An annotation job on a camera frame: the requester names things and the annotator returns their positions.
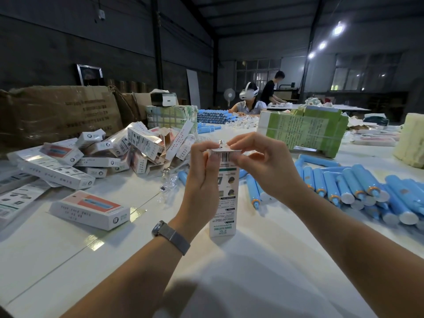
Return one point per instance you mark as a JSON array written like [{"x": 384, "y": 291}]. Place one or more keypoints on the grey mesh wristwatch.
[{"x": 172, "y": 235}]

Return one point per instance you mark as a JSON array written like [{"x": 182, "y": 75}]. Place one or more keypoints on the small brown cardboard box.
[{"x": 134, "y": 107}]

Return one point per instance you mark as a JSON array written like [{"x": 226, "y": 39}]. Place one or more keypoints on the green checked carton bundle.
[{"x": 170, "y": 116}]

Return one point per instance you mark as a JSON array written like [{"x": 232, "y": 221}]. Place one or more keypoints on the person's right forearm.
[{"x": 361, "y": 254}]

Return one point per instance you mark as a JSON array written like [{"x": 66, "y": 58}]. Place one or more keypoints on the metal framed panel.
[{"x": 89, "y": 75}]

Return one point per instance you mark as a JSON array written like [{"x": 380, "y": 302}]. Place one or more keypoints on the person's right thumb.
[{"x": 248, "y": 161}]

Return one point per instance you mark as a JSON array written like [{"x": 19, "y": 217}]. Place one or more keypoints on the far stack of blue tubes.
[{"x": 215, "y": 116}]

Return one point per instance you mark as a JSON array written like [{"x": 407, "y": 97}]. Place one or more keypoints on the far white work table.
[{"x": 318, "y": 106}]

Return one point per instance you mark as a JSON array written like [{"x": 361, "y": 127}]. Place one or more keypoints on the flat unfolded white carton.
[{"x": 18, "y": 198}]

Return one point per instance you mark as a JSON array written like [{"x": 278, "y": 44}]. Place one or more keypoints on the person's left forearm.
[{"x": 139, "y": 278}]

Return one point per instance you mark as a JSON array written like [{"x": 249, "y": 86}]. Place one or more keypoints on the white box with orange panel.
[{"x": 89, "y": 210}]

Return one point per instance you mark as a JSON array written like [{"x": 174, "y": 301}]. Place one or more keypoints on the person's right hand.
[{"x": 271, "y": 168}]

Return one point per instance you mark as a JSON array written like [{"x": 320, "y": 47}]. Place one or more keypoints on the person's left hand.
[{"x": 198, "y": 185}]

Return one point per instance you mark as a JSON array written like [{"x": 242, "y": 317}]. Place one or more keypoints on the large brown cardboard box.
[{"x": 56, "y": 112}]

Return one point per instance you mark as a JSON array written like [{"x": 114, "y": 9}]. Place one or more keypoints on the white headset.
[{"x": 246, "y": 92}]

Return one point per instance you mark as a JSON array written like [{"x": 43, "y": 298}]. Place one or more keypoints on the white standing fan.
[{"x": 229, "y": 95}]

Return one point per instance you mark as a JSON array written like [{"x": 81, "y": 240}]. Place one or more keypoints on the white toothbrush box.
[{"x": 225, "y": 208}]

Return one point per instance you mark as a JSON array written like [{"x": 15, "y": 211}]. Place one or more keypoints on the white leaning board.
[{"x": 193, "y": 89}]

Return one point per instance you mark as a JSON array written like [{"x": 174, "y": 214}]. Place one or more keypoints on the green bundle of flat cartons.
[{"x": 303, "y": 129}]

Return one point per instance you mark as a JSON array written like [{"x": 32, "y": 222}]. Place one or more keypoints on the single blue toothbrush tube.
[
  {"x": 253, "y": 192},
  {"x": 183, "y": 178}
]

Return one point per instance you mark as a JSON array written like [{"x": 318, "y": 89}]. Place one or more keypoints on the pile of white product cartons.
[{"x": 109, "y": 152}]

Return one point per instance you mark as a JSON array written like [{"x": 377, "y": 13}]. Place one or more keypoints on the row of blue toothbrush tubes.
[{"x": 361, "y": 188}]

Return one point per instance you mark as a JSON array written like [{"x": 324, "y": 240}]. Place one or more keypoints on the pale yellow wrapped bundle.
[{"x": 410, "y": 140}]

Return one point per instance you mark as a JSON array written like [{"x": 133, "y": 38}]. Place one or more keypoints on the small black and white box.
[{"x": 164, "y": 99}]

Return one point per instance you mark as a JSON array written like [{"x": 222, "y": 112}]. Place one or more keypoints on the person's left thumb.
[{"x": 213, "y": 172}]

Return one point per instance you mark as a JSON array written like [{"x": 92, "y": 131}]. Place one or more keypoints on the clear plastic tray pieces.
[{"x": 169, "y": 187}]

